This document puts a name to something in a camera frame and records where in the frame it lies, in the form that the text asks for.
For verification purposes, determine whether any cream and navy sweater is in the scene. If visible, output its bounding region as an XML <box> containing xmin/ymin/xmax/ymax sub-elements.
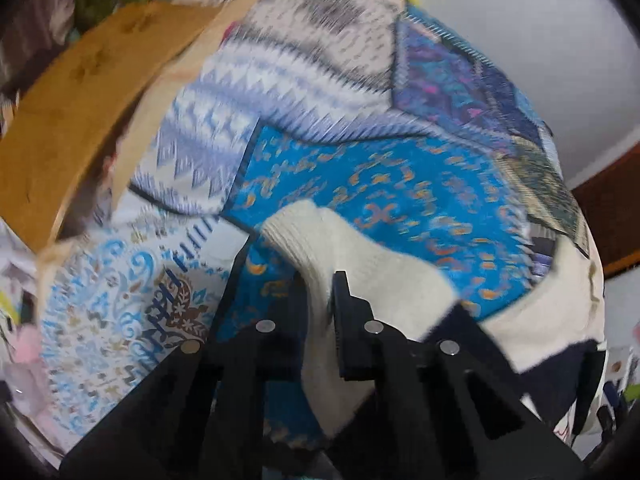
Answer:
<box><xmin>260</xmin><ymin>200</ymin><xmax>605</xmax><ymax>439</ymax></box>

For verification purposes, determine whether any blue patchwork bed quilt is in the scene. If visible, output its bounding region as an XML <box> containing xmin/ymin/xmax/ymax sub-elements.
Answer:
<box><xmin>40</xmin><ymin>0</ymin><xmax>597</xmax><ymax>451</ymax></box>

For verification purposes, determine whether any pink striped curtain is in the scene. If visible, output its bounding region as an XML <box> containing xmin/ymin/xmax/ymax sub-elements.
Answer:
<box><xmin>1</xmin><ymin>0</ymin><xmax>75</xmax><ymax>94</ymax></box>

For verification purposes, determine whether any wooden lap desk tray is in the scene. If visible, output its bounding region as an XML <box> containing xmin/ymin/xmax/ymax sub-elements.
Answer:
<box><xmin>0</xmin><ymin>0</ymin><xmax>222</xmax><ymax>254</ymax></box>

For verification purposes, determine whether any brown wooden wardrobe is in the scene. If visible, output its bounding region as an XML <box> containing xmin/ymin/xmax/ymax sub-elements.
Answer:
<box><xmin>573</xmin><ymin>143</ymin><xmax>640</xmax><ymax>278</ymax></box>

